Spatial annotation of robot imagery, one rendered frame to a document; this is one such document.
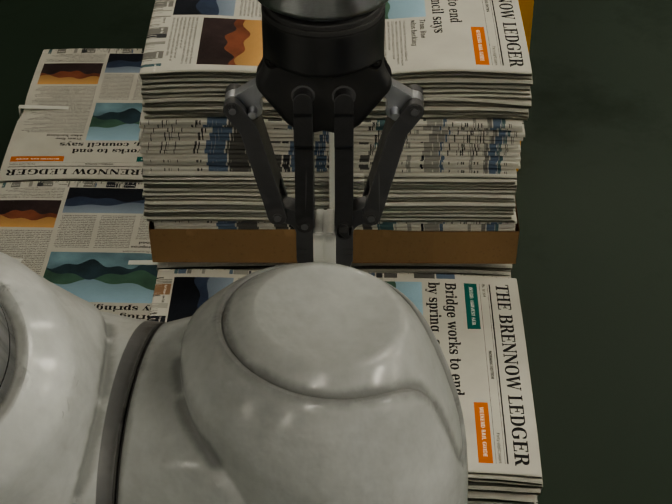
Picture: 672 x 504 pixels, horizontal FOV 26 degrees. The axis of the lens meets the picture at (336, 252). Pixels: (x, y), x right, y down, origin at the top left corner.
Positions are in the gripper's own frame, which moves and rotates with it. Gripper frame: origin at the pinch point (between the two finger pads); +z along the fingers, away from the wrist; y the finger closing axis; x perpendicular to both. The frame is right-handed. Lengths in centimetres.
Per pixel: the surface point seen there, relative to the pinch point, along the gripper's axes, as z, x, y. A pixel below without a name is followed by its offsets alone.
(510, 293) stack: 32, -36, -18
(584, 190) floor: 114, -174, -50
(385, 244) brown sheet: 28.2, -39.7, -5.1
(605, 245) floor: 114, -155, -52
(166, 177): 20.0, -39.5, 16.7
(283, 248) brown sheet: 28.8, -39.6, 5.3
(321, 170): 19.4, -40.0, 1.4
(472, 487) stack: 33.7, -11.3, -12.6
